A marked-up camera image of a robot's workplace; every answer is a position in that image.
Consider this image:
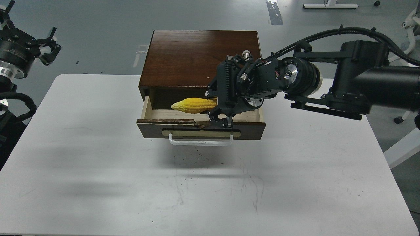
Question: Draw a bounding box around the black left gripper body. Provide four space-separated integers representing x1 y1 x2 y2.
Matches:
0 13 41 79

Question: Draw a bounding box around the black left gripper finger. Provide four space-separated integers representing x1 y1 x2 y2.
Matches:
33 27 62 66
0 0 16 30

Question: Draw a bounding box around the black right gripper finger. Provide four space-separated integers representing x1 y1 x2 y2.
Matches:
207 108 234 129
205 77 219 99

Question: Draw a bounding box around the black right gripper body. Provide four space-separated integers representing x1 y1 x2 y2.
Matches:
215 50 289 113

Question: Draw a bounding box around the yellow corn cob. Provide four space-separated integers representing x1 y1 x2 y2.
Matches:
171 97 217 114

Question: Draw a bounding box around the wooden drawer with white handle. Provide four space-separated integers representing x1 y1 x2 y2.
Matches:
137 96 266 141

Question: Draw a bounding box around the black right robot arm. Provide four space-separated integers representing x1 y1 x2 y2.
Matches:
206 26 420 129

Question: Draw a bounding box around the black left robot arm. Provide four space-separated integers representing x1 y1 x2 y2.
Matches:
0 0 62 122

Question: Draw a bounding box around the dark wooden cabinet box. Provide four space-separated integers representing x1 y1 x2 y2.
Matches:
138 30 261 109

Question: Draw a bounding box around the grey floor tape strip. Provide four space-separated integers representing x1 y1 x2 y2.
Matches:
266 0 284 25

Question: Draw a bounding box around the white desk base far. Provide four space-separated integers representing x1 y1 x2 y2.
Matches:
303 0 358 9

